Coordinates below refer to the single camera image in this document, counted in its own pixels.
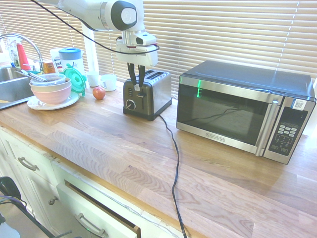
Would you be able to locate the stainless steel sink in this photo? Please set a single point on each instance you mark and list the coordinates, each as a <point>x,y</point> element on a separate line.
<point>12,89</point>

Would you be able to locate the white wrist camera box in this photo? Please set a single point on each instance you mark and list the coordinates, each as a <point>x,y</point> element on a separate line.
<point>146,39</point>

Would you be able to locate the pink bowl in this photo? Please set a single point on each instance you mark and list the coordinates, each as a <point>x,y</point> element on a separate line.
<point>52,96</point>

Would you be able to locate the silver cabinet knob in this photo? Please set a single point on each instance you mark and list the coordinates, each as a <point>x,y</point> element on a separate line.
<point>52,200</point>

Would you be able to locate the teal container lid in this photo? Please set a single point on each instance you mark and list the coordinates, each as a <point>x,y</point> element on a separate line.
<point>76,79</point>

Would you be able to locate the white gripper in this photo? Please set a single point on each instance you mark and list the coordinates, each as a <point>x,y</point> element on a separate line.
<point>138,56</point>

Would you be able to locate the chrome curved faucet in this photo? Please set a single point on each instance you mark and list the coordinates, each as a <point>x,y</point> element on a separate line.
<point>24,39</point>

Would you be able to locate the white wipes canister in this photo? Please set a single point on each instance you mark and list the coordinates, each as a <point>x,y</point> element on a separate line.
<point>55,62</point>

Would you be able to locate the white open drawer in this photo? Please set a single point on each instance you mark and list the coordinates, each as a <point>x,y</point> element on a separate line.
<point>81,208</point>

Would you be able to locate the wide beige window blinds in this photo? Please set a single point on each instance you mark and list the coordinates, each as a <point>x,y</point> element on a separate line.
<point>210,32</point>

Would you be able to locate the cream bowl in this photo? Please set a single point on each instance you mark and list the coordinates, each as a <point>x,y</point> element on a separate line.
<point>44,85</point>

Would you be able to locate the black camera stand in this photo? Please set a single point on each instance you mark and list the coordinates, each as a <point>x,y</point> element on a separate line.
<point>10,188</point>

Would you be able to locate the stainless steel two-slot toaster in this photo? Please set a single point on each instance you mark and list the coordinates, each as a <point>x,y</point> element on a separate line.
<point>153,96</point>

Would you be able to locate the clear plastic container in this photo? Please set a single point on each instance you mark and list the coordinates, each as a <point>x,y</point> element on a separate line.
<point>55,77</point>

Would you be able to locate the white plate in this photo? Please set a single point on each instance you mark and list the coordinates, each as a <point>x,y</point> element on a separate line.
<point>67,102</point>

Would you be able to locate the red apple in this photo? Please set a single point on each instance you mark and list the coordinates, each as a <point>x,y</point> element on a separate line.
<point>99,93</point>

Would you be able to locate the clear pitcher blue lid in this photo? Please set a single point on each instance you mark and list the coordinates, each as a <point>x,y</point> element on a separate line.
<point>71,60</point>

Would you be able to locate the white window post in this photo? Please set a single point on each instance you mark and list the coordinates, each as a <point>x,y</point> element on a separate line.
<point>90,54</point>

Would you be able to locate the narrow beige window blinds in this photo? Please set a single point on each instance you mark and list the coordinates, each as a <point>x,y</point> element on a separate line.
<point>49,32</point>

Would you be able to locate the white mug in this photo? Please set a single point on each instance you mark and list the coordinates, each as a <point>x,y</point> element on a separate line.
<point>110,82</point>

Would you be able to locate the stainless steel black microwave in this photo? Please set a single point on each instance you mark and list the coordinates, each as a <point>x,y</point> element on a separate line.
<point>223,114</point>

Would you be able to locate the clear spray bottle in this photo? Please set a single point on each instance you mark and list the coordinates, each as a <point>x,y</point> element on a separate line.
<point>12,53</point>

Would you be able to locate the small white cup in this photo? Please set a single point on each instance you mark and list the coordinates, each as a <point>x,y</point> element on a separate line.
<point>92,78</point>

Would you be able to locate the orange box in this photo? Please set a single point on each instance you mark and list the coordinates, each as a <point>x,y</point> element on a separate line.
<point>48,67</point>

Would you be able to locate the red bottle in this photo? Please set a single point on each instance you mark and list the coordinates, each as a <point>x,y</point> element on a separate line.
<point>23,58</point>

